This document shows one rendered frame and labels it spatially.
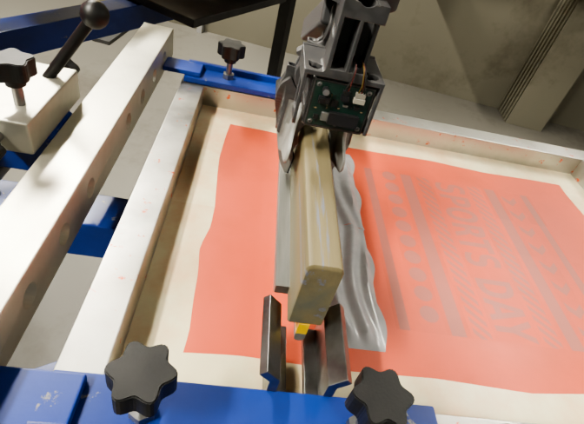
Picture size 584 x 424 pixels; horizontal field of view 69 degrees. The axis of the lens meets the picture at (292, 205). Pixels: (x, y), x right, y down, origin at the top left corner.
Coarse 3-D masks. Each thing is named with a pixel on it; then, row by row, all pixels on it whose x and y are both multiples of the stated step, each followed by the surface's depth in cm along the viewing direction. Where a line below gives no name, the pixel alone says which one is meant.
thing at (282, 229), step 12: (288, 180) 49; (288, 192) 47; (288, 204) 46; (276, 216) 45; (288, 216) 44; (276, 228) 43; (288, 228) 43; (276, 240) 42; (288, 240) 42; (276, 252) 40; (288, 252) 41; (276, 264) 39; (288, 264) 40; (276, 276) 38; (288, 276) 38; (276, 288) 38; (288, 288) 38
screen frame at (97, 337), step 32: (192, 96) 67; (224, 96) 72; (256, 96) 72; (192, 128) 64; (384, 128) 76; (416, 128) 76; (448, 128) 79; (160, 160) 54; (512, 160) 81; (544, 160) 81; (576, 160) 81; (160, 192) 49; (128, 224) 45; (160, 224) 48; (128, 256) 42; (96, 288) 38; (128, 288) 39; (96, 320) 36; (128, 320) 39; (64, 352) 33; (96, 352) 34; (448, 416) 36
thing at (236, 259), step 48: (240, 240) 51; (240, 288) 46; (384, 288) 50; (192, 336) 41; (240, 336) 42; (288, 336) 43; (432, 336) 47; (480, 384) 43; (528, 384) 45; (576, 384) 46
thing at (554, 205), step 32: (224, 160) 63; (256, 160) 64; (384, 160) 72; (416, 160) 74; (224, 192) 57; (256, 192) 59; (512, 192) 73; (544, 192) 76; (576, 224) 70; (576, 256) 63
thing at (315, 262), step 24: (312, 144) 44; (312, 168) 40; (312, 192) 38; (312, 216) 35; (336, 216) 36; (312, 240) 33; (336, 240) 34; (312, 264) 32; (336, 264) 32; (312, 288) 33; (336, 288) 33; (288, 312) 36; (312, 312) 35
